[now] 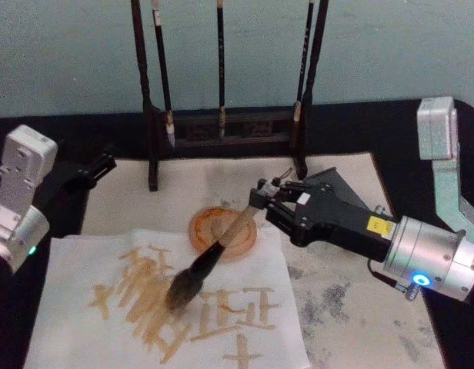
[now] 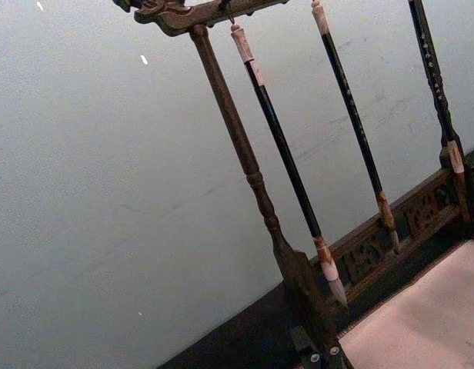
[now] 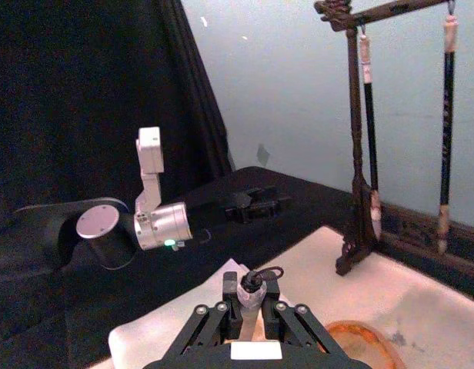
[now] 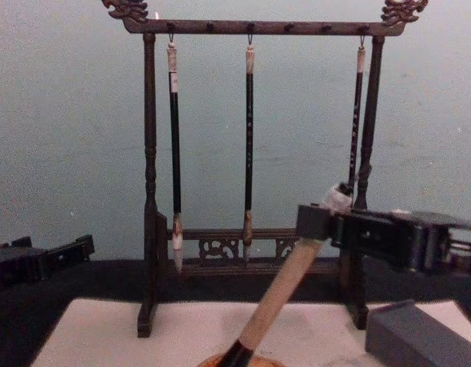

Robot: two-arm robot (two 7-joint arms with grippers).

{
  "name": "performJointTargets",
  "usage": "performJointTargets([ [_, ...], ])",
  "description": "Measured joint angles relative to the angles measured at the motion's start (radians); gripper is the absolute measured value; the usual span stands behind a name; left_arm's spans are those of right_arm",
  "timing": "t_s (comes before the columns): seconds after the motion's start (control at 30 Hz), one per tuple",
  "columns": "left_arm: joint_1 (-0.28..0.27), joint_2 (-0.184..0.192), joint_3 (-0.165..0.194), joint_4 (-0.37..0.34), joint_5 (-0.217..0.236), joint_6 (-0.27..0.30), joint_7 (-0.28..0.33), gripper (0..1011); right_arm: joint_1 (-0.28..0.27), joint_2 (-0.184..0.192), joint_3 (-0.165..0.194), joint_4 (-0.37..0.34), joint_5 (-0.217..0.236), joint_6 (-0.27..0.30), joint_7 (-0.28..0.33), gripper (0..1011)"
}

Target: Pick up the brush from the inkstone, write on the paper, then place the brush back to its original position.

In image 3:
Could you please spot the short hanging black brush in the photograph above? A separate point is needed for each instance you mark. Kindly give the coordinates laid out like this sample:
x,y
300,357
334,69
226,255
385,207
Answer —
x,y
371,123

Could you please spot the brush with white end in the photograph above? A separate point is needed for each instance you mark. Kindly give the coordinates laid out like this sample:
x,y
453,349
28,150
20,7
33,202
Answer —
x,y
251,296

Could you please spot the black table cloth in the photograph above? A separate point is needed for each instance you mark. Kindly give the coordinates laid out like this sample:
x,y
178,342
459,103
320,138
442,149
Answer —
x,y
67,315

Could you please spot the black curtain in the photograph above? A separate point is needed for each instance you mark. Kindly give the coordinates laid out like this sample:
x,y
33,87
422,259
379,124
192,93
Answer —
x,y
87,77

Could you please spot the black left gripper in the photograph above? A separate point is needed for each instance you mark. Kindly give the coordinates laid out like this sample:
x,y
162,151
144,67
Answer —
x,y
214,209

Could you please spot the long hanging black brush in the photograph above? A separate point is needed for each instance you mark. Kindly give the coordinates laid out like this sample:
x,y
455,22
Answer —
x,y
447,123

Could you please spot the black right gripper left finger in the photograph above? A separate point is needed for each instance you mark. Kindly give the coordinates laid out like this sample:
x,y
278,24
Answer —
x,y
230,288

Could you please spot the orange translucent dish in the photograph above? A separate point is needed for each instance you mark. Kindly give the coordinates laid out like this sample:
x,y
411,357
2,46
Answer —
x,y
361,328

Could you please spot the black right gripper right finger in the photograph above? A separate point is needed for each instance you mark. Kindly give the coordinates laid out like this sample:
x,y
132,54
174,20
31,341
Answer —
x,y
273,294

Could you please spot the white felt mat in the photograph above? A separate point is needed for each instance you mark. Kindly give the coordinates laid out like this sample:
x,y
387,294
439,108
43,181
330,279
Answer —
x,y
414,303

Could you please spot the dark wooden brush rack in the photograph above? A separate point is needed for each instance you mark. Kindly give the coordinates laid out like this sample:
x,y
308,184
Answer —
x,y
354,115

